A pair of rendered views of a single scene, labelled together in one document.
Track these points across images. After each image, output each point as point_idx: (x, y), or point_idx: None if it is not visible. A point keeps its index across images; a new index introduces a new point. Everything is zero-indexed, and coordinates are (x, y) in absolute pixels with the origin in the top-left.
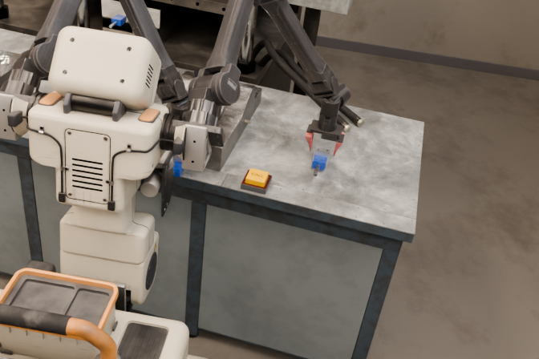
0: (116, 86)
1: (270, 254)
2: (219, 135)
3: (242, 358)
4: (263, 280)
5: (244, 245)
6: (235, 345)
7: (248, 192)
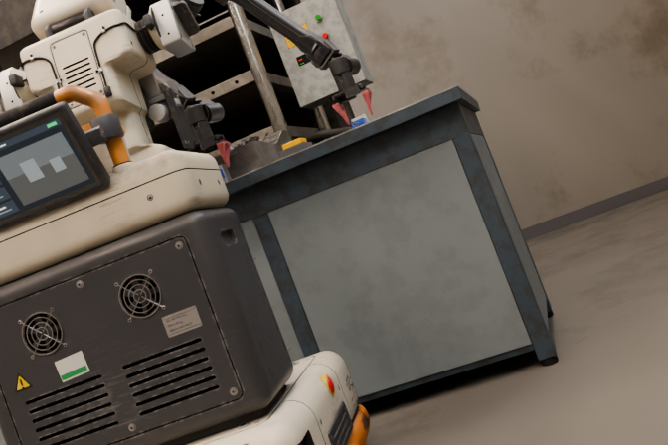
0: None
1: (356, 230)
2: (184, 7)
3: (407, 410)
4: (368, 272)
5: (325, 238)
6: (396, 409)
7: (289, 155)
